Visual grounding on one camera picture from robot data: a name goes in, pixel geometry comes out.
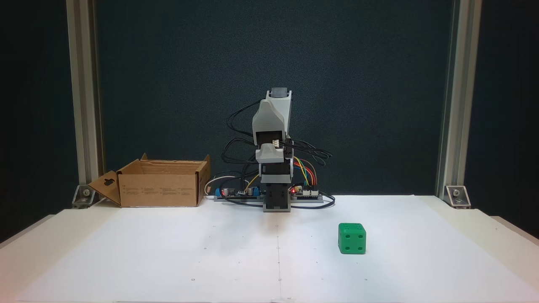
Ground long yellow wire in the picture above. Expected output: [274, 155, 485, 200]
[245, 173, 260, 195]

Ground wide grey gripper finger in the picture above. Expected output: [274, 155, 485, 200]
[255, 143, 286, 164]

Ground grey board mounting plate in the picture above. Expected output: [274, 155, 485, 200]
[214, 196, 325, 204]

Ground open cardboard box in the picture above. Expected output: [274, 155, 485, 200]
[88, 154, 211, 207]

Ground black table cable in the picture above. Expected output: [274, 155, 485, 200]
[218, 177, 265, 207]
[290, 191, 336, 210]

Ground orange jumper wire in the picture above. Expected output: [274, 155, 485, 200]
[295, 160, 317, 186]

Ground red jumper wire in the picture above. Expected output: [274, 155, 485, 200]
[295, 162, 314, 186]

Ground green dice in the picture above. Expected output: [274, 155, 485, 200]
[338, 223, 367, 255]

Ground white cable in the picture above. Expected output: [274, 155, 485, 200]
[205, 175, 239, 196]

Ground metal corner bracket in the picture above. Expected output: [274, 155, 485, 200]
[444, 185, 471, 209]
[72, 184, 104, 209]

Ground black motor cable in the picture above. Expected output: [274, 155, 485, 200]
[288, 139, 333, 167]
[227, 100, 262, 132]
[221, 137, 258, 165]

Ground circuit board with jumper wires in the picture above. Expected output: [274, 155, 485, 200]
[291, 186, 323, 200]

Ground blue power circuit board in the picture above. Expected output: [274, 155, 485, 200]
[215, 186, 264, 199]

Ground aluminium frame post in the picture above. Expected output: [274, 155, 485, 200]
[436, 0, 483, 200]
[66, 0, 105, 188]

